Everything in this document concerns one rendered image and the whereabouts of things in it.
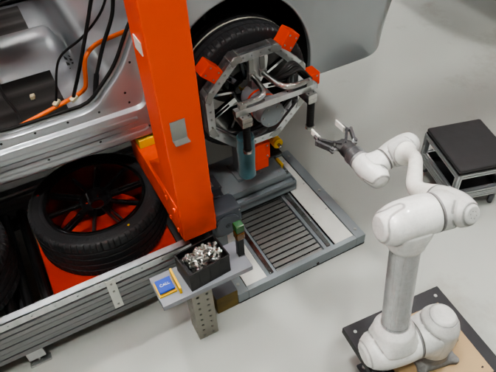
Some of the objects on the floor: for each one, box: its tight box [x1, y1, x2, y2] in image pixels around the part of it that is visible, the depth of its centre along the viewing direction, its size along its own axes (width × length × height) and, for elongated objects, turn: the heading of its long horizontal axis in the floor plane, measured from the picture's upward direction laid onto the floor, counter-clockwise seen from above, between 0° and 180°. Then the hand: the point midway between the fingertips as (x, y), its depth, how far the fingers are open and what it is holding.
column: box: [187, 289, 218, 340], centre depth 248 cm, size 10×10×42 cm
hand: (325, 128), depth 240 cm, fingers open, 12 cm apart
